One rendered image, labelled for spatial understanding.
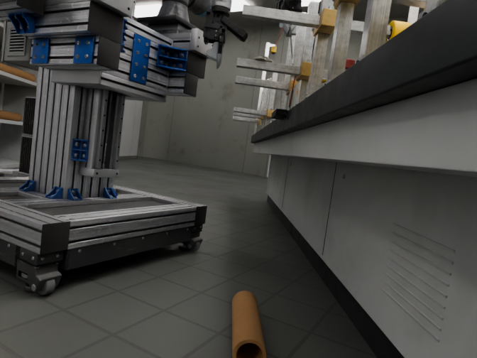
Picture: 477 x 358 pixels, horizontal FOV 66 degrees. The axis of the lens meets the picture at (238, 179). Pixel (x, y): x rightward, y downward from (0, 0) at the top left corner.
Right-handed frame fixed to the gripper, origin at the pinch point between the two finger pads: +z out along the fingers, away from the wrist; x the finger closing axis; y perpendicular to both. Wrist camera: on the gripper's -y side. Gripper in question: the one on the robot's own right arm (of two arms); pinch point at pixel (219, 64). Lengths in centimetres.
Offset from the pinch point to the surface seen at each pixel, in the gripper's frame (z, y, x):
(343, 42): 0, -34, 48
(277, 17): -11.0, -17.7, 26.4
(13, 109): 19, 209, -228
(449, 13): 15, -29, 105
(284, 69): -1.6, -24.9, 1.4
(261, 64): -1.9, -15.9, 1.4
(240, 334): 75, -17, 58
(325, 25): -9.5, -32.1, 29.4
